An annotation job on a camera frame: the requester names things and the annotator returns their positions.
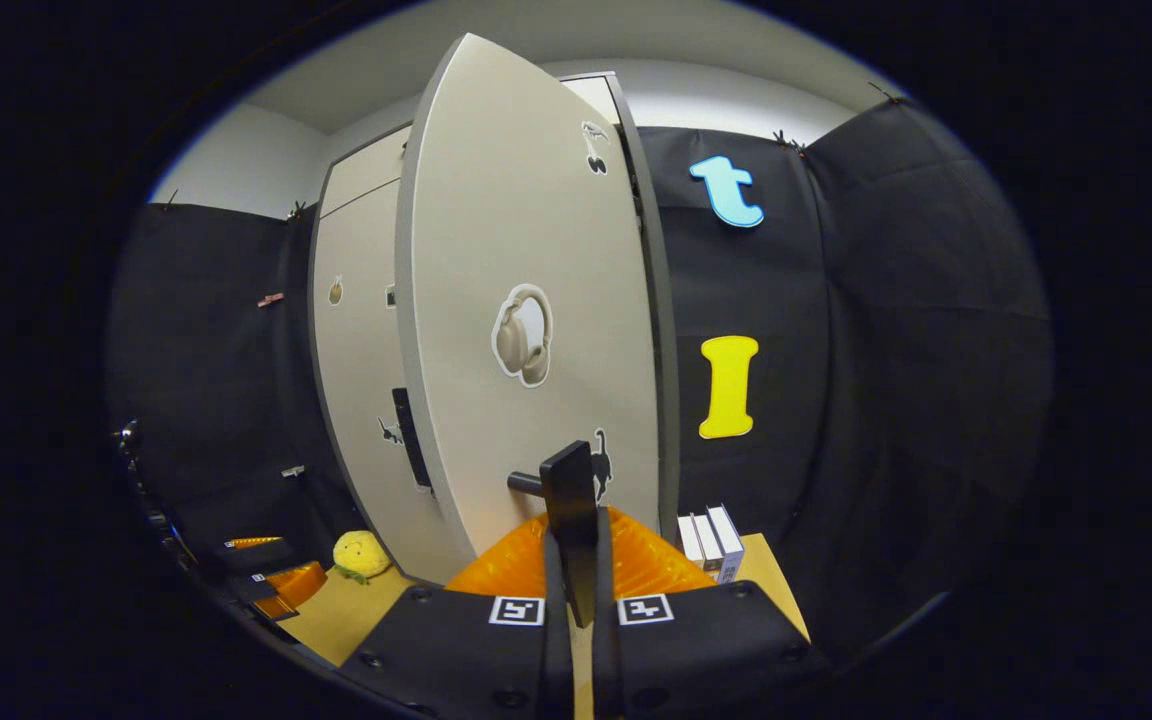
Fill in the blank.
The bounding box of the white door with camera sticker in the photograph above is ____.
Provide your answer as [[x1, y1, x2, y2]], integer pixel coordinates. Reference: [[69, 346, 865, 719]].
[[313, 178, 477, 587]]

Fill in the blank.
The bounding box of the black backdrop cloth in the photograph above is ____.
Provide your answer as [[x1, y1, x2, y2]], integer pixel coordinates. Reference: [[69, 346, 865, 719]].
[[636, 98, 1055, 661], [108, 203, 367, 586]]

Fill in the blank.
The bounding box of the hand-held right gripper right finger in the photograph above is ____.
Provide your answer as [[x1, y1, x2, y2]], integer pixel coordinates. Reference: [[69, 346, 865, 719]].
[[592, 505, 832, 720]]

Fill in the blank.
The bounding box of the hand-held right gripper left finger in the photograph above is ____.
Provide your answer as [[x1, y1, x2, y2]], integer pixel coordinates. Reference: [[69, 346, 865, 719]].
[[341, 513, 577, 720]]

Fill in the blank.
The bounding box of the white door with headphone sticker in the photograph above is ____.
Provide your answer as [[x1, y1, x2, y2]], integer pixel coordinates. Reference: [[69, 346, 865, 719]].
[[393, 32, 663, 587]]

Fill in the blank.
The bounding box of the white double-door shoe cabinet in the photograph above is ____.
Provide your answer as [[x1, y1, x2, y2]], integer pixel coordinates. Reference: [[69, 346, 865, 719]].
[[307, 70, 683, 588]]

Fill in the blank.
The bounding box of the black door handle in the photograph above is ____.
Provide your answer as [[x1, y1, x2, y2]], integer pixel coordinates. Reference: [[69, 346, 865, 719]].
[[392, 387, 434, 492], [507, 439, 603, 629]]

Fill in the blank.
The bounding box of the yellow plush toy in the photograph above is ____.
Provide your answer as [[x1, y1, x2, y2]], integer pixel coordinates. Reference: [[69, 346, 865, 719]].
[[332, 530, 394, 586]]

